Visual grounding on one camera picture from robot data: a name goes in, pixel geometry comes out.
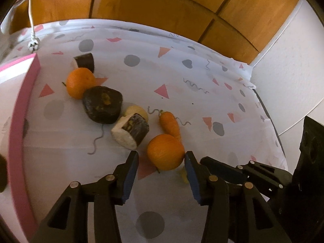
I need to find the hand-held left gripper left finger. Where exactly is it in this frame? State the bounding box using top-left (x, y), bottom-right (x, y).
top-left (30, 151), bottom-right (140, 243)

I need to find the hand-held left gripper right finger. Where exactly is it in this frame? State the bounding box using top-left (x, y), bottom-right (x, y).
top-left (184, 151), bottom-right (291, 243)

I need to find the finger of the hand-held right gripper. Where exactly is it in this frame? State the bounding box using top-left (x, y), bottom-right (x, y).
top-left (200, 156), bottom-right (294, 200)

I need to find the orange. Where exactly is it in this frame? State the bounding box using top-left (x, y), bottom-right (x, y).
top-left (66, 67), bottom-right (97, 100)
top-left (147, 134), bottom-right (186, 171)

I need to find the dark sugarcane piece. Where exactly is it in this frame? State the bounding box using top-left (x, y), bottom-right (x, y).
top-left (71, 53), bottom-right (95, 73)
top-left (111, 113), bottom-right (150, 150)

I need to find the small carrot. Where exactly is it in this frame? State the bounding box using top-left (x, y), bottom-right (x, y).
top-left (159, 111), bottom-right (183, 142)

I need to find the pale yellow round fruit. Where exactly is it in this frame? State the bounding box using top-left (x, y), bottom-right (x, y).
top-left (124, 106), bottom-right (149, 122)

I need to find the dark round fruit yellow patch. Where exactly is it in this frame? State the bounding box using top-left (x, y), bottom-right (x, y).
top-left (82, 86), bottom-right (124, 125)

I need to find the pink-rimmed shallow box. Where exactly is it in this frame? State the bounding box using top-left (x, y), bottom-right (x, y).
top-left (0, 53), bottom-right (41, 241)

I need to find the printed white tablecloth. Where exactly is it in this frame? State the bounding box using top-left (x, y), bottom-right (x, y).
top-left (0, 19), bottom-right (289, 243)

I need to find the white power cable with plug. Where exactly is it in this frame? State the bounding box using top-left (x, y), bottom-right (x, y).
top-left (27, 0), bottom-right (40, 53)

